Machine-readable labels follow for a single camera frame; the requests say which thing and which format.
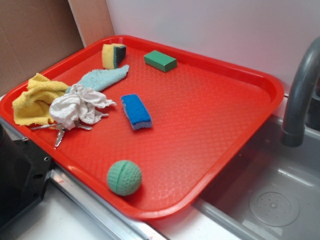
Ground yellow sponge with green scourer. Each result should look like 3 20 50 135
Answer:
101 43 127 70

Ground blue sponge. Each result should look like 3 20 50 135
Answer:
120 94 152 131

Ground red plastic tray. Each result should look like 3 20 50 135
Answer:
0 35 284 220

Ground green rectangular block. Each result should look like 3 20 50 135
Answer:
143 50 178 73

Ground green foam ball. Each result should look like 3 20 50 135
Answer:
107 160 142 196

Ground light blue cloth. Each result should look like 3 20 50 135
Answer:
76 64 130 92

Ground white crumpled cloth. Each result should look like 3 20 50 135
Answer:
49 84 117 130

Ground silver metal keys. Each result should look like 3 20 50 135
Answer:
30 120 92 148

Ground yellow cloth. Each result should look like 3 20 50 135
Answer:
12 73 69 126

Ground grey plastic sink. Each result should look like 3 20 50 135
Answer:
194 116 320 240

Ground black box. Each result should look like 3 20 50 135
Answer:
0 126 52 230

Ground brown cardboard panel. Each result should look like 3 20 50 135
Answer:
0 0 114 95

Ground grey faucet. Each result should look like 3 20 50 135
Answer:
281 37 320 147

